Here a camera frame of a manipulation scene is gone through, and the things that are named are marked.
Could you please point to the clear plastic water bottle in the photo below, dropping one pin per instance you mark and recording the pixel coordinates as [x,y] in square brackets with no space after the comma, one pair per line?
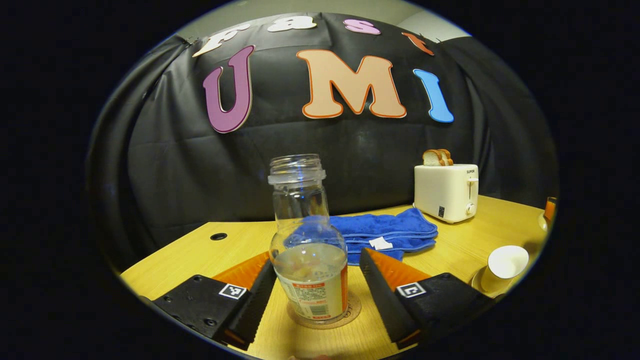
[307,280]

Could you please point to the blue towel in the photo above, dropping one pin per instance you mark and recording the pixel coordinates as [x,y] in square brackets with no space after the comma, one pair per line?
[380,227]

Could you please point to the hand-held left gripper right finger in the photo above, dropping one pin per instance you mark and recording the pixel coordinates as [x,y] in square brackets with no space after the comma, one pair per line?
[382,300]

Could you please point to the round brown cork coaster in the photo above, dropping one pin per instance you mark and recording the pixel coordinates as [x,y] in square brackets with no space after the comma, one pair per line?
[352,312]

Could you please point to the black backdrop cloth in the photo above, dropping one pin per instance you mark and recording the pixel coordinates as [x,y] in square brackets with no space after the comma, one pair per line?
[200,175]

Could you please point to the cream white teacup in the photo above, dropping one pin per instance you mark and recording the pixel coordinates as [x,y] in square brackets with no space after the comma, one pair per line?
[507,260]

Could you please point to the toast bread slice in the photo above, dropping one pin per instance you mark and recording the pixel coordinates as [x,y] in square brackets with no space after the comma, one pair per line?
[448,157]
[431,158]

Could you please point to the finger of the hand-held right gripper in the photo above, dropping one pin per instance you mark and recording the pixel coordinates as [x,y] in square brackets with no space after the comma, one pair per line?
[550,207]

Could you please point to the cream teacup saucer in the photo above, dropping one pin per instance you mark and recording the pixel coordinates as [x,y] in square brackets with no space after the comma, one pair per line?
[476,281]

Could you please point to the cream white toaster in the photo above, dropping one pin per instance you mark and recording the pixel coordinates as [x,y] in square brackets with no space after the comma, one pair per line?
[440,192]

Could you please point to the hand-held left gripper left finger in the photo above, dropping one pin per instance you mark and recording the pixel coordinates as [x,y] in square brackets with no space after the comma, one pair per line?
[255,305]

